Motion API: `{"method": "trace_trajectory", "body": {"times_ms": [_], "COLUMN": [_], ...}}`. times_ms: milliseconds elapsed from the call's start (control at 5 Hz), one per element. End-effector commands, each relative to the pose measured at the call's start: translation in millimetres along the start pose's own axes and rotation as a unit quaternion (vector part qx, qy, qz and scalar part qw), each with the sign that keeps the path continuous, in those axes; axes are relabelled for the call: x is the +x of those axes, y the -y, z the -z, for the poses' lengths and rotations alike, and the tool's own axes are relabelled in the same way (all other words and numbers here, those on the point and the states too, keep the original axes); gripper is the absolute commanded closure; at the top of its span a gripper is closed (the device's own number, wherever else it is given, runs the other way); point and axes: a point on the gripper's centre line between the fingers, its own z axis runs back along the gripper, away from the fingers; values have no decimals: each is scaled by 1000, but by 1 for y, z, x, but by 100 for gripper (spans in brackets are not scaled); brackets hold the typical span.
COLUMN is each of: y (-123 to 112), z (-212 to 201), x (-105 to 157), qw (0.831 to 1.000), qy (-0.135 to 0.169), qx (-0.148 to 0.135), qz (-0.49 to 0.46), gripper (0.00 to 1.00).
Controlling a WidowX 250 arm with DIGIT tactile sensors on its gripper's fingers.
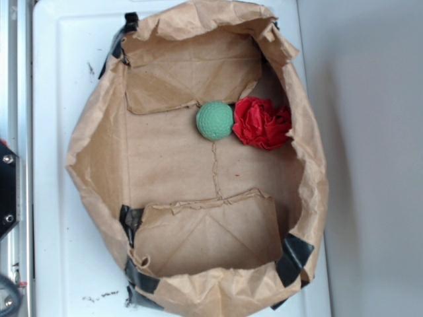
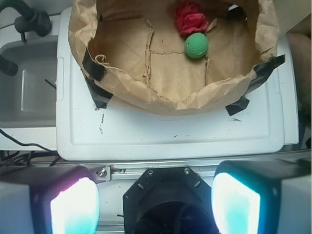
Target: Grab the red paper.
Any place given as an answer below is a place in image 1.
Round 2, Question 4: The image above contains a black tape bottom left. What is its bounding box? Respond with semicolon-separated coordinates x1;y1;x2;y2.
119;205;165;311

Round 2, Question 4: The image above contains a crumpled red paper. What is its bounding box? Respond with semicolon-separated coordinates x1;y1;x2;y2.
232;96;291;151

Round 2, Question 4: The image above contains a brown paper bag tray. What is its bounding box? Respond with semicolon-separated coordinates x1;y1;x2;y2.
65;1;328;316

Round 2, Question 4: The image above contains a black tape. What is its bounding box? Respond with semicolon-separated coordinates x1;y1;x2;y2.
270;232;315;311
119;205;165;311
98;12;139;79

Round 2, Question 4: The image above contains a black tape bottom right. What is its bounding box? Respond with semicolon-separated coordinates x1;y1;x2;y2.
270;232;315;311

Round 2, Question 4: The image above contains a black tape top left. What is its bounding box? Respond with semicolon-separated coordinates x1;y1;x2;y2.
98;12;139;79

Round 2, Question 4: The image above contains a green dimpled foam ball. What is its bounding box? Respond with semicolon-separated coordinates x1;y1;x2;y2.
196;101;234;141

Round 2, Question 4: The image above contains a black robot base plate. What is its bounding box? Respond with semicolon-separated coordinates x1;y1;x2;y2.
1;139;20;240

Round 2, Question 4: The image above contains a silver aluminium rail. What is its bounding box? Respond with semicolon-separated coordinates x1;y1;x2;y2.
1;1;35;316

